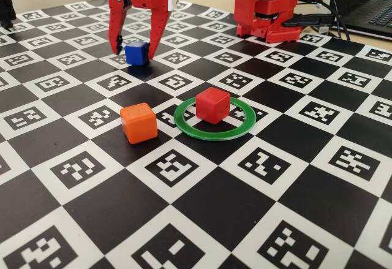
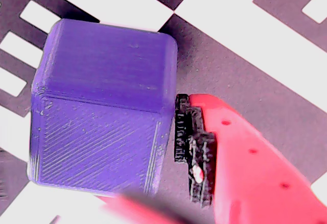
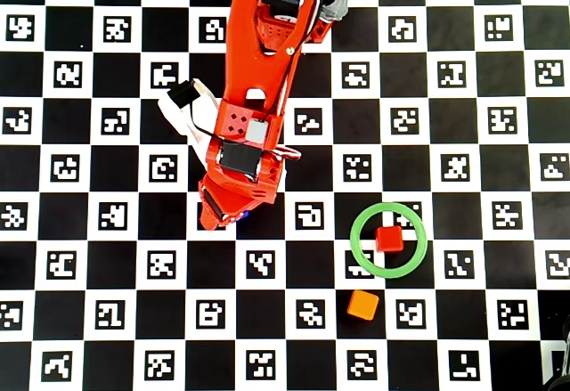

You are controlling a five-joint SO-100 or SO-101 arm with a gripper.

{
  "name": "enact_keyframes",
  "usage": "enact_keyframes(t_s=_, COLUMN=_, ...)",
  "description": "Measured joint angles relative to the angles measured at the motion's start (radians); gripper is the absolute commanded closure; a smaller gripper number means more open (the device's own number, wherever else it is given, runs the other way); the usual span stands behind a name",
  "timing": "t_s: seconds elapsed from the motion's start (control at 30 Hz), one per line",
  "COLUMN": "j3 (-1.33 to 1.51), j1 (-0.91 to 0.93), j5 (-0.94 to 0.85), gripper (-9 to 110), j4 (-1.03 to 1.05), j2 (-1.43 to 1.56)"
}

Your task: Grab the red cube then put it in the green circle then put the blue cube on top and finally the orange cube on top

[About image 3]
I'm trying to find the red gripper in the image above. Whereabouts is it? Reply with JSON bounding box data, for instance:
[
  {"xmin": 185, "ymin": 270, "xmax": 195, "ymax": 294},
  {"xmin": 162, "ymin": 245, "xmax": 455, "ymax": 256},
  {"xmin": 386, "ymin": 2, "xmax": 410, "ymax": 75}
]
[{"xmin": 197, "ymin": 170, "xmax": 286, "ymax": 231}]

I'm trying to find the orange cube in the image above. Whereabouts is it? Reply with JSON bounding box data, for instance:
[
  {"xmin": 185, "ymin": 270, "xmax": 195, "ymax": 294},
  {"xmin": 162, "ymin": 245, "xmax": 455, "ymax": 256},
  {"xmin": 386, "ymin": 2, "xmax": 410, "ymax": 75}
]
[{"xmin": 346, "ymin": 289, "xmax": 380, "ymax": 322}]

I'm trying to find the red cube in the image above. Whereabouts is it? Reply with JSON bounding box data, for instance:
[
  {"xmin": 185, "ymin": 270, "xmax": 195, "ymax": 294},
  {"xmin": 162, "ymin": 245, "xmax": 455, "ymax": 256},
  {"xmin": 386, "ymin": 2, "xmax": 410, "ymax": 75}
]
[{"xmin": 375, "ymin": 224, "xmax": 405, "ymax": 254}]

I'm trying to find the black white marker checkerboard mat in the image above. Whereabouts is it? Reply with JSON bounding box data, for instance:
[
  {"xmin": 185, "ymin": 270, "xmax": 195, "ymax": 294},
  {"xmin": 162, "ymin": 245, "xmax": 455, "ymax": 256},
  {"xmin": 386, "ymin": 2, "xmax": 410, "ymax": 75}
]
[{"xmin": 0, "ymin": 0, "xmax": 570, "ymax": 391}]

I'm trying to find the thin black camera cable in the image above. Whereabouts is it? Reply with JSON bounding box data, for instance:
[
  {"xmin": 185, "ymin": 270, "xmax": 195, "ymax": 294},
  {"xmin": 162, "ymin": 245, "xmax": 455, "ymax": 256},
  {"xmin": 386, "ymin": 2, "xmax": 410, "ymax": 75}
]
[{"xmin": 184, "ymin": 96, "xmax": 226, "ymax": 141}]

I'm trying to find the green flat ring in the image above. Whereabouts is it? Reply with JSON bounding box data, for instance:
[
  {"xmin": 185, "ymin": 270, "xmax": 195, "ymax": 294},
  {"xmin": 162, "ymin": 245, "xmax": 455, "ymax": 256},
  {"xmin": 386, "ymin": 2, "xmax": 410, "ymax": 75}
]
[{"xmin": 349, "ymin": 201, "xmax": 428, "ymax": 280}]

